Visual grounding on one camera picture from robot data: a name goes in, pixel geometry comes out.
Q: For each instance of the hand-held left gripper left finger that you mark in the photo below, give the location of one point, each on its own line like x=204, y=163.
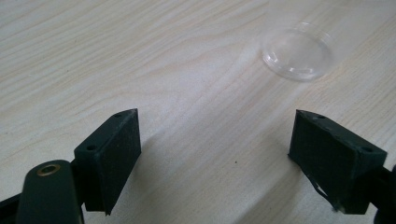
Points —
x=107, y=158

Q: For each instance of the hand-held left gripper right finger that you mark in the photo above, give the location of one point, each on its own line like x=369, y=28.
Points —
x=333, y=161

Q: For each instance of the clear plastic round lid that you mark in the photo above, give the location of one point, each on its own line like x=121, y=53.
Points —
x=297, y=53

